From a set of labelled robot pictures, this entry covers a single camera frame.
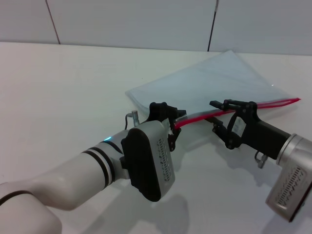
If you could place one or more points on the clear document bag red zipper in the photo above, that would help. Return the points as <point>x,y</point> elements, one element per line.
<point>214,83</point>

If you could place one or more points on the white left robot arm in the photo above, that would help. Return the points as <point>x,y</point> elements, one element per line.
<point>61,182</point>

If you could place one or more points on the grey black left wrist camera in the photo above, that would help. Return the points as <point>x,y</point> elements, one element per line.
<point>148,161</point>

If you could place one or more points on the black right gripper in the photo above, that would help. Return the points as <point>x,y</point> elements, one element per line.
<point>263,136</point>

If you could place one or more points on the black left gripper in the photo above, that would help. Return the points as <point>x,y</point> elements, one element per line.
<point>159,112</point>

